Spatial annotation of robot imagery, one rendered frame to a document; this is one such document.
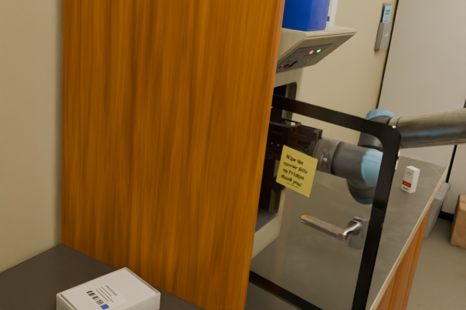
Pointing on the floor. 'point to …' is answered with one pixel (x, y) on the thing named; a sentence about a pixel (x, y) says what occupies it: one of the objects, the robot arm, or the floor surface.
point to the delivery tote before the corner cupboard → (436, 207)
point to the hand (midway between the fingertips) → (240, 140)
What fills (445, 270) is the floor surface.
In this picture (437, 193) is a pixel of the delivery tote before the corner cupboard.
